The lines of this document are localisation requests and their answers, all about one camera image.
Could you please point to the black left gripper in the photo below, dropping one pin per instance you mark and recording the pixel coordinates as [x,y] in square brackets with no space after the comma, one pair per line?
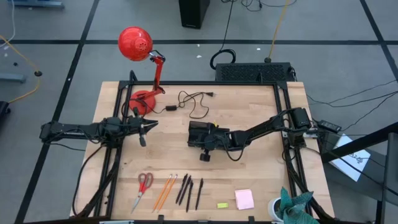
[133,126]

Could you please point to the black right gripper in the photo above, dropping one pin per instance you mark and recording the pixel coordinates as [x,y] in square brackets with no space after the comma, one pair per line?
[217,140]

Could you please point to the small yellow-green eraser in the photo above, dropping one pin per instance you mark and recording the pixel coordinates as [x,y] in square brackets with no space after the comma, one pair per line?
[222,205]

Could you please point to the pink sticky note pad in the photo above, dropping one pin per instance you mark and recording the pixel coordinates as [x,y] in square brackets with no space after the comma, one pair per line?
[244,199]

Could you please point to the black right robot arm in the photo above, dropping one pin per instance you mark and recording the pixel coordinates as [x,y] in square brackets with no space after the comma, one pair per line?
[264,126]

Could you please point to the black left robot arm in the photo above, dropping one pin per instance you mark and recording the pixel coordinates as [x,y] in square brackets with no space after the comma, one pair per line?
[77,128]

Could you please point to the black mesh desk organizer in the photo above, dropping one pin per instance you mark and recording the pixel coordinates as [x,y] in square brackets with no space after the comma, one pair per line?
[196,125]

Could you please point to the black table clamp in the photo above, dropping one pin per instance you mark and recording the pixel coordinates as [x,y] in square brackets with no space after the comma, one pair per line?
[133,77]
[251,219]
[160,218]

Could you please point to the red desk lamp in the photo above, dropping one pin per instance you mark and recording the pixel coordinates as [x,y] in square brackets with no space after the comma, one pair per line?
[135,43]

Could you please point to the black vented computer case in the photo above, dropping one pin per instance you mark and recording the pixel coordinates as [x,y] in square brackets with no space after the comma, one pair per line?
[248,72]

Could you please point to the green plant in white pot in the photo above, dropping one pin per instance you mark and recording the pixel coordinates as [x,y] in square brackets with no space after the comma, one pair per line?
[292,208]

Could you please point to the black tower case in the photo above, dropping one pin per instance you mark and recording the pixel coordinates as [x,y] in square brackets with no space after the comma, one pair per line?
[193,14]

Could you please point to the black power brick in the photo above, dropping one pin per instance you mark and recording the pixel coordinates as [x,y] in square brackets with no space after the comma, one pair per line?
[329,126]

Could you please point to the white printed sheet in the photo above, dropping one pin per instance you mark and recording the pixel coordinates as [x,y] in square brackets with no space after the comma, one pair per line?
[351,161]

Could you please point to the black beam rig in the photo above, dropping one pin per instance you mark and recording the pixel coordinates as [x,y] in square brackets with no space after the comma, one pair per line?
[391,174]

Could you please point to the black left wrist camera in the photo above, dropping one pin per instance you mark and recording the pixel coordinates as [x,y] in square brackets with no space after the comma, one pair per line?
[142,140]

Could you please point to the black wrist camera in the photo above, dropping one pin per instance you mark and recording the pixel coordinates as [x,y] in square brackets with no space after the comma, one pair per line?
[142,140]
[205,156]

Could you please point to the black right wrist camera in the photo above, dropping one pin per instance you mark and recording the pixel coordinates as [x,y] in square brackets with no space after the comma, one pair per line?
[205,156]

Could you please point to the black metal table frame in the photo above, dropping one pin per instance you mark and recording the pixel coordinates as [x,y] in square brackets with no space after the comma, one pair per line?
[202,83]

